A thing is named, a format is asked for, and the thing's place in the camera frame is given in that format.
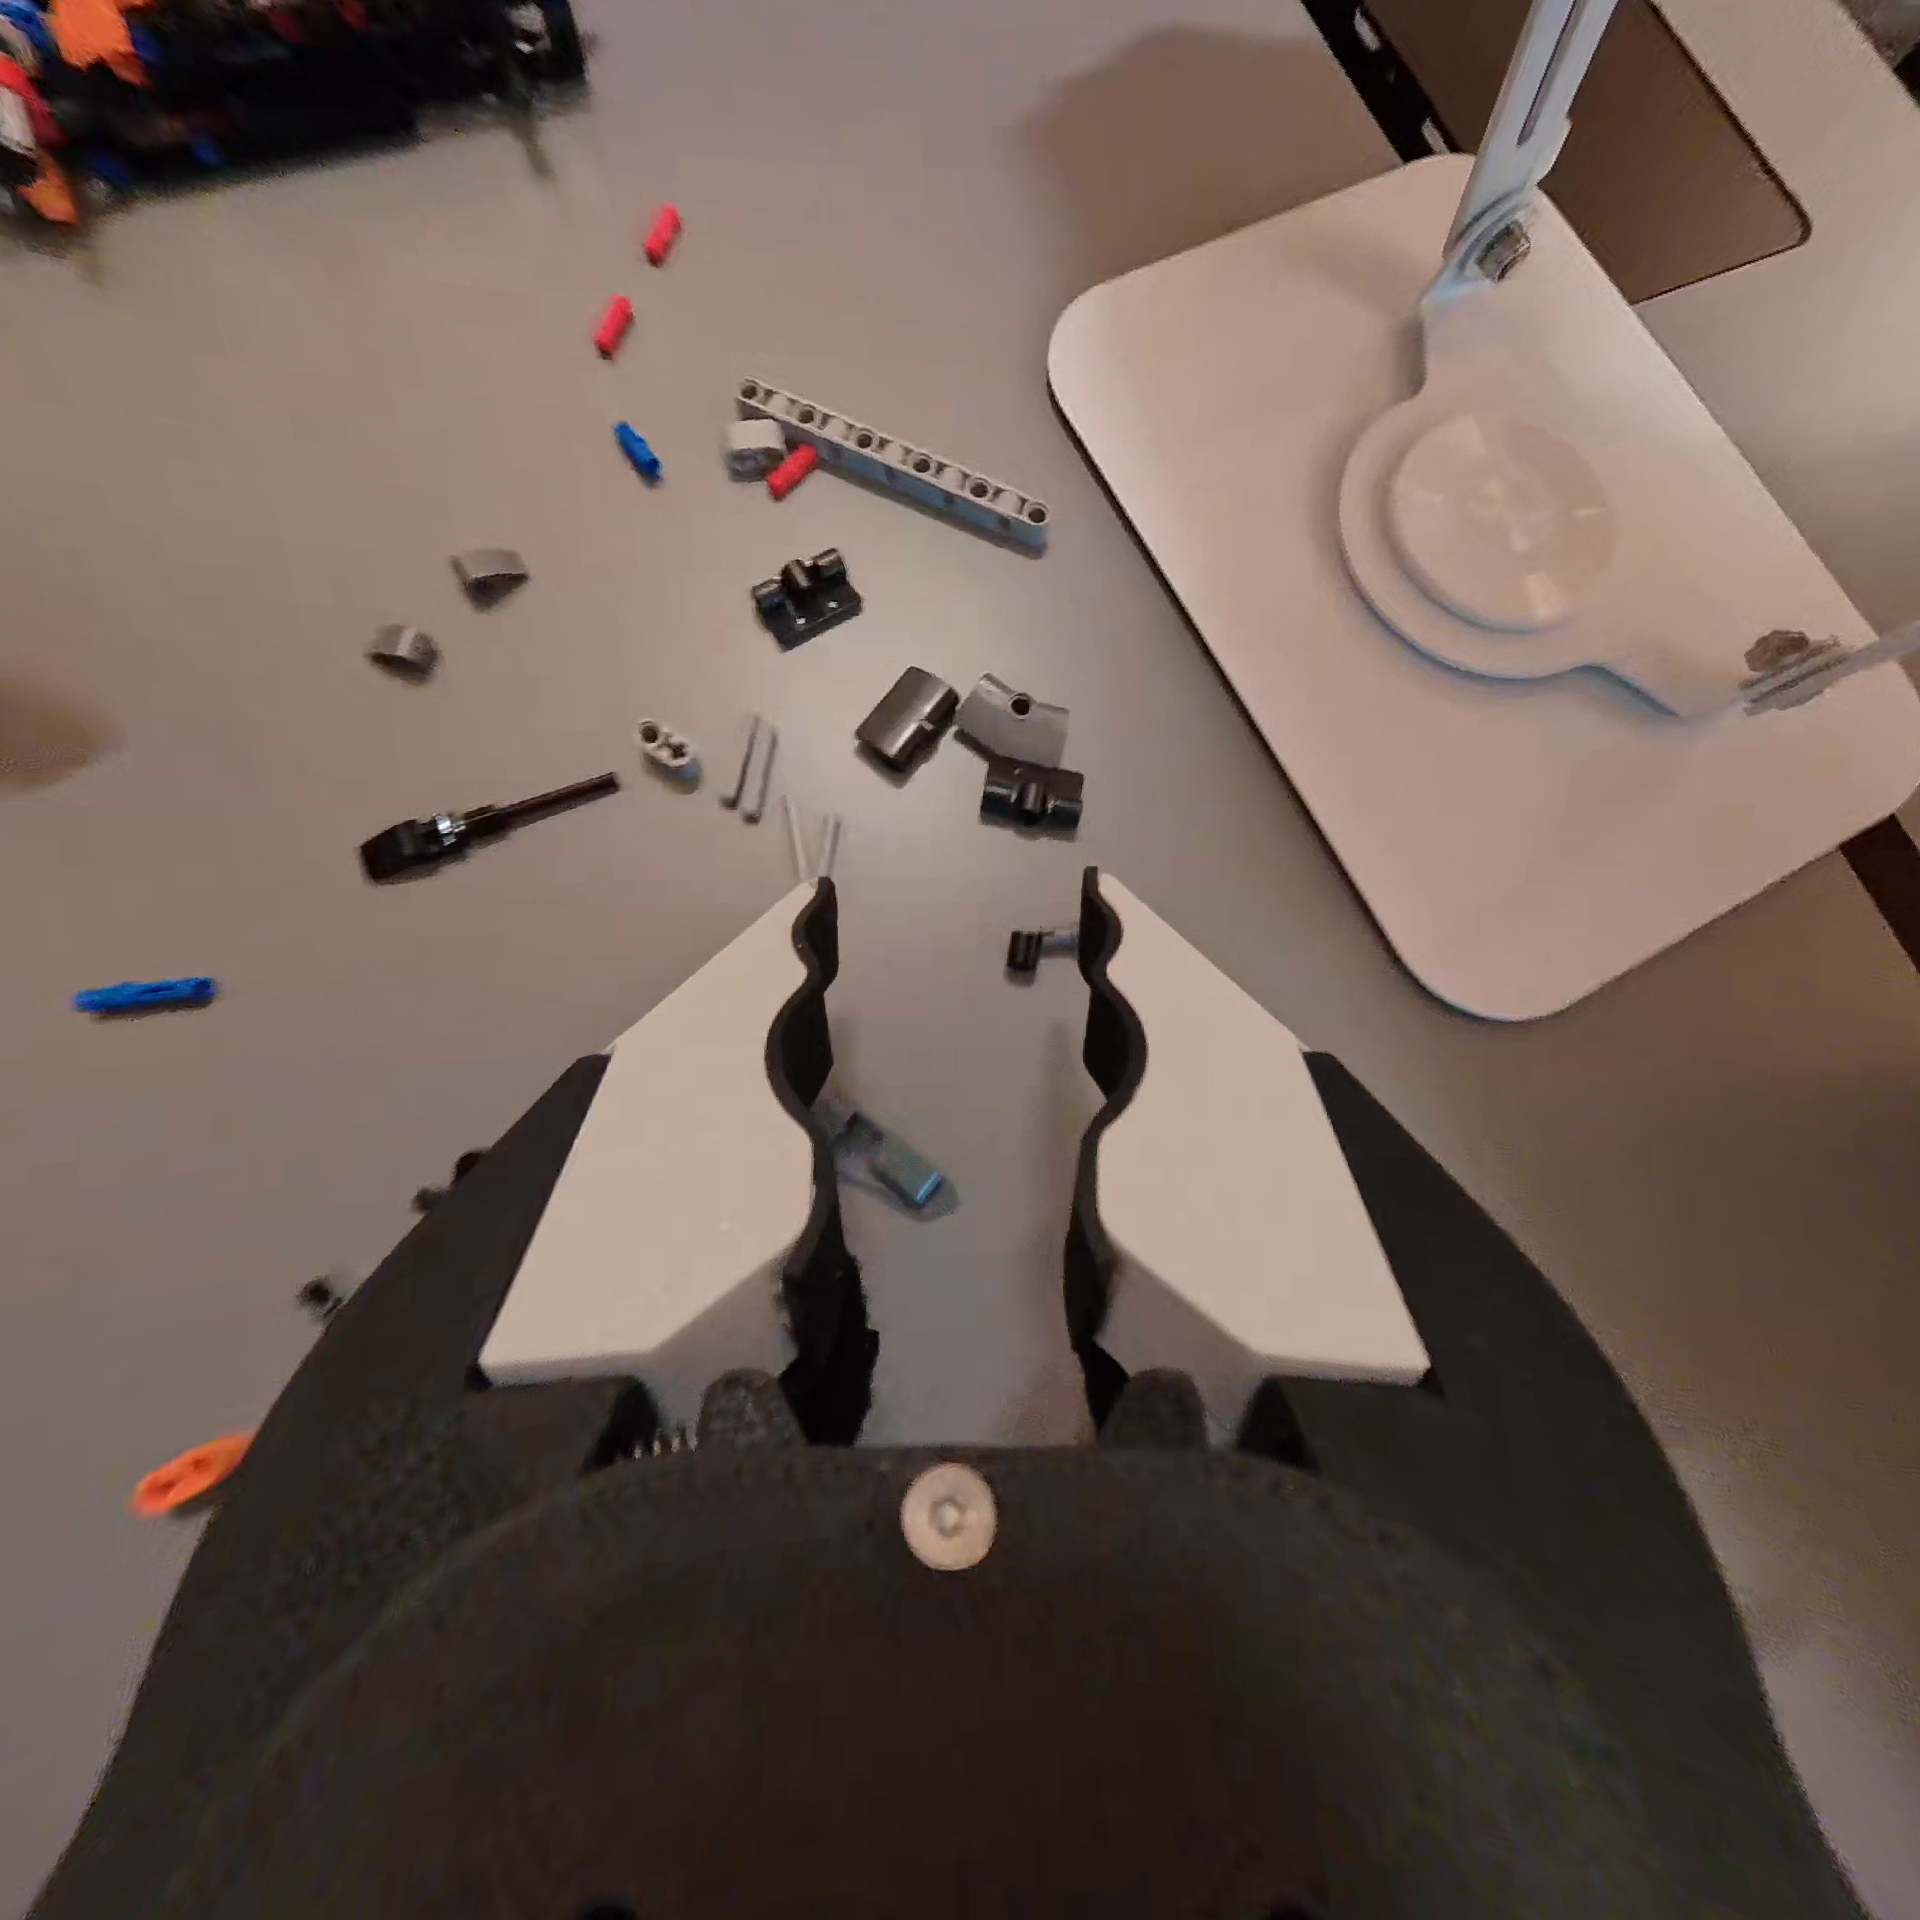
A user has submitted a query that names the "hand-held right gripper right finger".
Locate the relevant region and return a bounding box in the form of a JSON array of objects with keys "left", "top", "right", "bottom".
[{"left": 1068, "top": 867, "right": 1432, "bottom": 1389}]

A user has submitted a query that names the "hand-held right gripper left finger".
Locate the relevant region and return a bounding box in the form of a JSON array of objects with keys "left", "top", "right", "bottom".
[{"left": 480, "top": 879, "right": 841, "bottom": 1386}]

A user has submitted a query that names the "black lego shaft piece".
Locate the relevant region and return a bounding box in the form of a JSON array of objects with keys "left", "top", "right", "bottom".
[{"left": 358, "top": 770, "right": 622, "bottom": 884}]

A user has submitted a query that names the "black curved lego panel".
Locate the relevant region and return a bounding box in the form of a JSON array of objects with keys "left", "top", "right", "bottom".
[{"left": 855, "top": 666, "right": 963, "bottom": 774}]

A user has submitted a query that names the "grey lego panel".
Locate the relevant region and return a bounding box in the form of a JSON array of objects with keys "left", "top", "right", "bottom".
[{"left": 956, "top": 672, "right": 1075, "bottom": 764}]

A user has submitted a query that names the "orange lego connector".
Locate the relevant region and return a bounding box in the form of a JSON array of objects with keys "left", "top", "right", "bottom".
[{"left": 132, "top": 1430, "right": 256, "bottom": 1518}]

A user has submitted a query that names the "long grey lego beam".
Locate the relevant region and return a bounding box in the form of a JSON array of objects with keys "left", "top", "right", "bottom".
[{"left": 737, "top": 376, "right": 1051, "bottom": 557}]

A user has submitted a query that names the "partly built lego vehicle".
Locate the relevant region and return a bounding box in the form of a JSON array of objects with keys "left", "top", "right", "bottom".
[{"left": 0, "top": 0, "right": 591, "bottom": 226}]

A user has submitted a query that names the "grey angled connector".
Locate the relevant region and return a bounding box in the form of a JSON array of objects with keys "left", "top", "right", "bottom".
[{"left": 809, "top": 1096, "right": 952, "bottom": 1213}]

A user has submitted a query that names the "brown rounded panel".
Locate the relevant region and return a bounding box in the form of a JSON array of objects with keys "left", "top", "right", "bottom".
[{"left": 1546, "top": 0, "right": 1814, "bottom": 307}]

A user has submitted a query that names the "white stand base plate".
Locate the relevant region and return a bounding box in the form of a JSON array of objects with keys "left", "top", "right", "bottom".
[{"left": 1048, "top": 152, "right": 1920, "bottom": 1024}]

